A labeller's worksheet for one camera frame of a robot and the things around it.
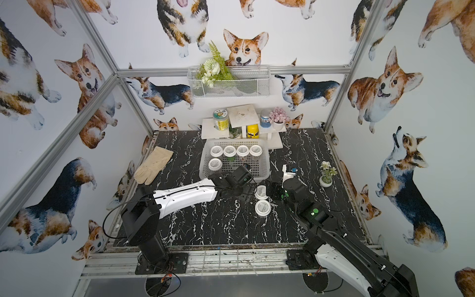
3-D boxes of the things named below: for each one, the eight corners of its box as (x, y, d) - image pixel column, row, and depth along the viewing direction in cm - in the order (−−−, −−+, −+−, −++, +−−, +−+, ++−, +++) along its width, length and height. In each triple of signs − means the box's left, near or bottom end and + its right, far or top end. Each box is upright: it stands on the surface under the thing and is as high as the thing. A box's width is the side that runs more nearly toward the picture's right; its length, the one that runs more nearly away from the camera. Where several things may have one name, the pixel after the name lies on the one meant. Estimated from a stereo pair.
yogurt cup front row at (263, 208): (261, 222, 86) (262, 217, 80) (252, 212, 89) (252, 206, 83) (271, 213, 89) (273, 207, 83) (262, 203, 92) (263, 196, 86)
